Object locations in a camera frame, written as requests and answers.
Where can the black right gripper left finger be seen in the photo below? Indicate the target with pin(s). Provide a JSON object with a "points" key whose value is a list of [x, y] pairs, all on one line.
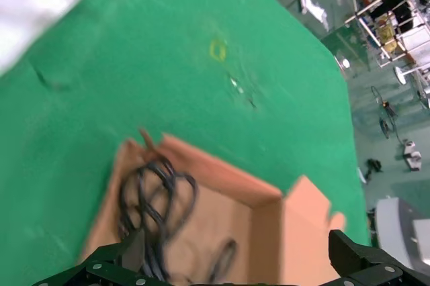
{"points": [[100, 262]]}

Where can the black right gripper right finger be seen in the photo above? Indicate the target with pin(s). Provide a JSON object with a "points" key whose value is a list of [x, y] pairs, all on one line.
{"points": [[363, 260]]}

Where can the open brown cardboard box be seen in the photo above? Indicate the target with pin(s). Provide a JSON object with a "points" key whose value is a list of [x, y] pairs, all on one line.
{"points": [[218, 219]]}

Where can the white plastic strip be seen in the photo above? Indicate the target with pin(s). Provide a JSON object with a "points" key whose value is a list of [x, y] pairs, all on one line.
{"points": [[361, 174]]}

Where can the white floor device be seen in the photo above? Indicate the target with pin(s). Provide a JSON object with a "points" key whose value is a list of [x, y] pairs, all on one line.
{"points": [[411, 156]]}

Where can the black power strip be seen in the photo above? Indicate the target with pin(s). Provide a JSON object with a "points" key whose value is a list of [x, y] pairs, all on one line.
{"points": [[388, 106]]}

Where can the white floor fan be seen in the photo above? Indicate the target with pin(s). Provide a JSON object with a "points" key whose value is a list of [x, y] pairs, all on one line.
{"points": [[400, 75]]}

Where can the white pipe rack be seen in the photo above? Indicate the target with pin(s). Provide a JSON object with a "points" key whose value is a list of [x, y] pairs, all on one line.
{"points": [[386, 31]]}

